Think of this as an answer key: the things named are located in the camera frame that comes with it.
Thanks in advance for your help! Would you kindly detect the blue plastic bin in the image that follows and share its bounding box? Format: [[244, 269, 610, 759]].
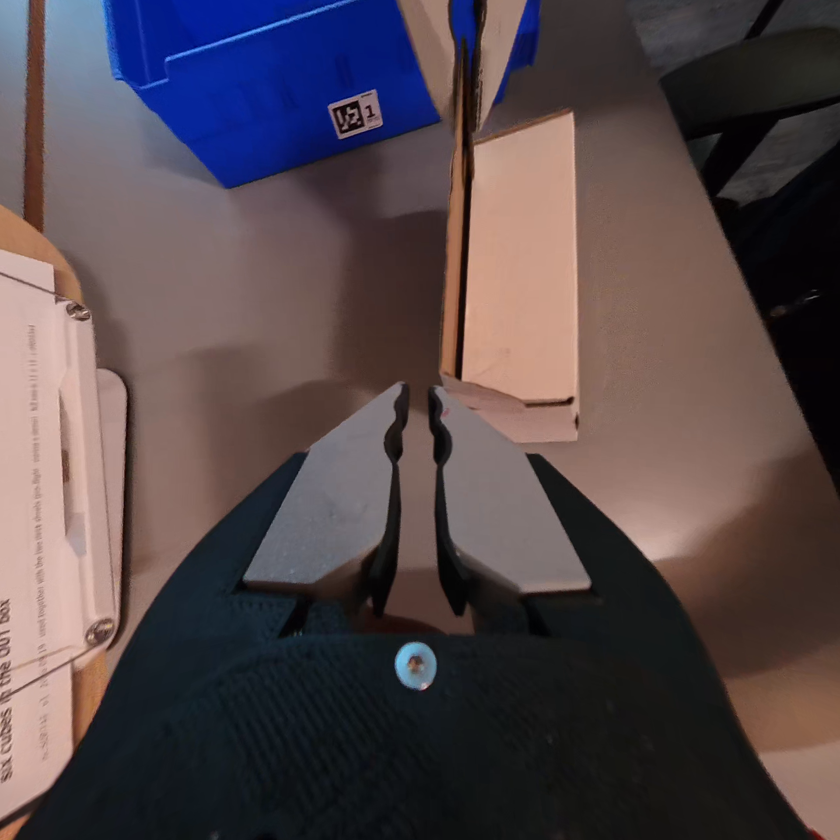
[[101, 0, 542, 190]]

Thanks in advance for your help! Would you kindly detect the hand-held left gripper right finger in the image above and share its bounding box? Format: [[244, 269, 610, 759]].
[[428, 386, 593, 618]]

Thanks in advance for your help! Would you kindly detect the wooden document stand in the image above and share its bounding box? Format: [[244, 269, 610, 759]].
[[0, 203, 129, 840]]

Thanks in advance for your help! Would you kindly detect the dark chair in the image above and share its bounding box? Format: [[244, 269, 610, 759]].
[[658, 26, 840, 500]]

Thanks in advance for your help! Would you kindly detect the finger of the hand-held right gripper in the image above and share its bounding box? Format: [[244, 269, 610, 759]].
[[472, 0, 527, 130], [397, 0, 469, 127]]

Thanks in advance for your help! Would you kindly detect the wire page holder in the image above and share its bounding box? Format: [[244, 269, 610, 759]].
[[0, 272, 93, 322], [0, 617, 118, 697]]

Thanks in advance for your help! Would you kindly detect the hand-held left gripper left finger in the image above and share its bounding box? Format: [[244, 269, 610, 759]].
[[241, 382, 410, 618]]

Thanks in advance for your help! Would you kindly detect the printed instruction sheet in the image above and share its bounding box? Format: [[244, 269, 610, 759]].
[[0, 249, 76, 805]]

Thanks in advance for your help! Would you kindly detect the white cardboard box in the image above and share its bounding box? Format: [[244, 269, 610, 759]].
[[438, 39, 580, 444]]

